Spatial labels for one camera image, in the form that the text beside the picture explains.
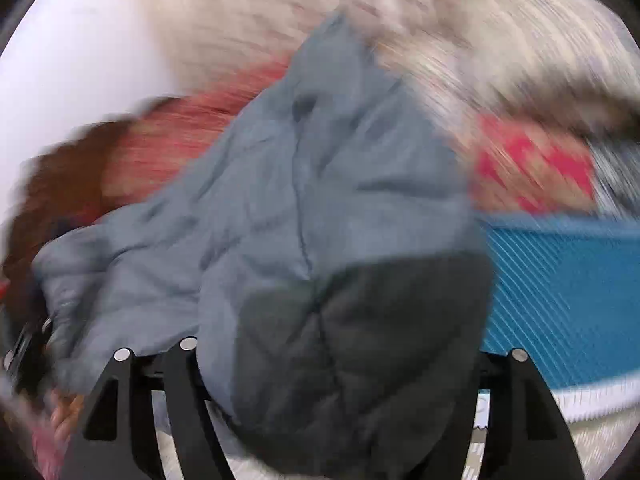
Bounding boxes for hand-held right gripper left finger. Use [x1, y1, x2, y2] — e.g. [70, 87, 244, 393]
[60, 337, 236, 480]

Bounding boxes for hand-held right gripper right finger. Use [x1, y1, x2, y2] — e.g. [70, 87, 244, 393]
[415, 347, 586, 480]

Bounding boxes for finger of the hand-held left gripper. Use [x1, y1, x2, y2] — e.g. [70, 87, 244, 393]
[0, 307, 57, 401]

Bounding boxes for grey puffer jacket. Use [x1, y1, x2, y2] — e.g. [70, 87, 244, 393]
[32, 10, 496, 480]

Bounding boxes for person's left forearm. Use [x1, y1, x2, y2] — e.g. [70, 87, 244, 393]
[30, 425, 67, 480]

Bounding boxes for person's left hand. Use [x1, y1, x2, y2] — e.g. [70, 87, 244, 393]
[50, 392, 87, 443]

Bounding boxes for patterned bedsheet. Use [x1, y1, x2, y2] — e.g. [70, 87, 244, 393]
[150, 210, 640, 480]

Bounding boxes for carved wooden headboard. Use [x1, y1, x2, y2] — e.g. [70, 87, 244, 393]
[0, 120, 131, 281]

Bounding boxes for red floral patchwork quilt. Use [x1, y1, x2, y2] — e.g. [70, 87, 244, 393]
[100, 60, 598, 221]

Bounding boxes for cream patterned blanket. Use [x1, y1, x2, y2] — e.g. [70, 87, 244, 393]
[375, 0, 640, 131]

